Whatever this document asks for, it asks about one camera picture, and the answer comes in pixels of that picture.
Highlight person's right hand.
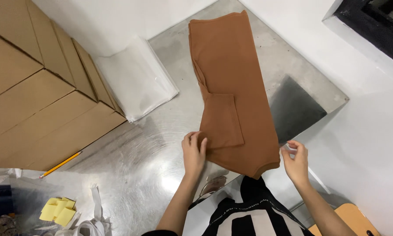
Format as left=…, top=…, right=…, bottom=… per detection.
left=280, top=140, right=310, bottom=186

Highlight person's left hand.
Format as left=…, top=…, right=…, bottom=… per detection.
left=181, top=131, right=208, bottom=178

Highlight brown shirt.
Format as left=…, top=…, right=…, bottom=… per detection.
left=188, top=10, right=281, bottom=180

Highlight person's black white striped shirt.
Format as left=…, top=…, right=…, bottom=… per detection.
left=187, top=175, right=315, bottom=236

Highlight light wooden stool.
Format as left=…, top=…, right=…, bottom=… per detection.
left=308, top=203, right=381, bottom=236

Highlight stack of clear plastic bags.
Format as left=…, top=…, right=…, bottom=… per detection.
left=94, top=35, right=180, bottom=123

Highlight yellow pencil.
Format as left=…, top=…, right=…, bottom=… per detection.
left=39, top=151, right=83, bottom=179

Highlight yellow sticky note pieces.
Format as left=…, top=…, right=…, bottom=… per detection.
left=39, top=197, right=77, bottom=227

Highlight stack of cardboard boxes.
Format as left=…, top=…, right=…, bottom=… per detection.
left=0, top=0, right=127, bottom=172

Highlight crumpled clear plastic sheet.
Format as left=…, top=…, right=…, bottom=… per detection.
left=0, top=168, right=24, bottom=189

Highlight black window frame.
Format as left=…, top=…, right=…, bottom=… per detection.
left=322, top=0, right=393, bottom=70

